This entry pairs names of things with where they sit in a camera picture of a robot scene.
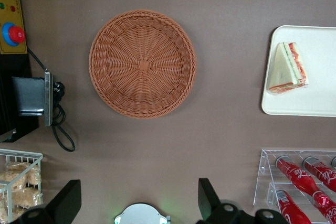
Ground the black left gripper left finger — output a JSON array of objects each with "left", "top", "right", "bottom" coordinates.
[{"left": 17, "top": 179, "right": 82, "bottom": 224}]

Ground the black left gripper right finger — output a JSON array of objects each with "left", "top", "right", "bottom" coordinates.
[{"left": 196, "top": 178, "right": 289, "bottom": 224}]

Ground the triangular sandwich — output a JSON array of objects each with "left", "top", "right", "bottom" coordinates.
[{"left": 267, "top": 41, "right": 310, "bottom": 98}]

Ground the cream rectangular tray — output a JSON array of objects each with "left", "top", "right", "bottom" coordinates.
[{"left": 261, "top": 25, "right": 336, "bottom": 118}]

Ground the round brown wicker basket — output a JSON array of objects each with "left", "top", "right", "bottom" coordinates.
[{"left": 88, "top": 9, "right": 197, "bottom": 119}]

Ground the wrapped rice cracker pack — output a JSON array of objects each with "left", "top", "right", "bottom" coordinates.
[
  {"left": 12, "top": 187, "right": 44, "bottom": 208},
  {"left": 6, "top": 161, "right": 42, "bottom": 186}
]

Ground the clear acrylic bottle rack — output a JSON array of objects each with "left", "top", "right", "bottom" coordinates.
[{"left": 253, "top": 149, "right": 336, "bottom": 224}]

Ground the red cola bottle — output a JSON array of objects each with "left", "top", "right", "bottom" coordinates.
[
  {"left": 303, "top": 155, "right": 336, "bottom": 186},
  {"left": 324, "top": 204, "right": 336, "bottom": 222},
  {"left": 275, "top": 189, "right": 312, "bottom": 224},
  {"left": 275, "top": 155, "right": 332, "bottom": 209}
]

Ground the black machine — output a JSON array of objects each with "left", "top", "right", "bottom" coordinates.
[{"left": 0, "top": 0, "right": 55, "bottom": 143}]

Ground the red emergency stop button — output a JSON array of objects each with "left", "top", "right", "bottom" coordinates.
[{"left": 2, "top": 22, "right": 26, "bottom": 47}]

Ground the white wire basket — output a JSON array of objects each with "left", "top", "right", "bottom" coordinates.
[{"left": 0, "top": 147, "right": 44, "bottom": 224}]

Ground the black power cable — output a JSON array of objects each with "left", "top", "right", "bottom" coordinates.
[{"left": 27, "top": 48, "right": 77, "bottom": 153}]

